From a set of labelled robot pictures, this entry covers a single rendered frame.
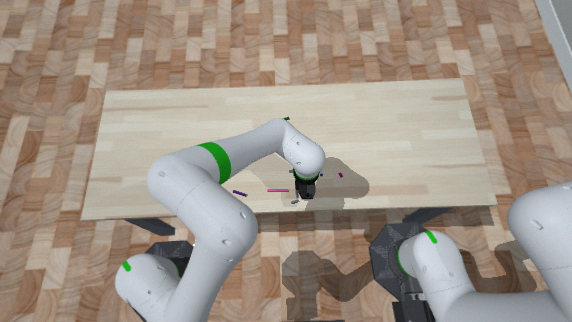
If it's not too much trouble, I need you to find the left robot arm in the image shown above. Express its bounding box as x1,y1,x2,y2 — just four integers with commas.
115,118,326,322

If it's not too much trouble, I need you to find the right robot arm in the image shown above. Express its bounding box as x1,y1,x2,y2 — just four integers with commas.
388,180,572,322

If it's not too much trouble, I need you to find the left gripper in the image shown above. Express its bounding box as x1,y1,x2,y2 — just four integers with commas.
289,168,319,199

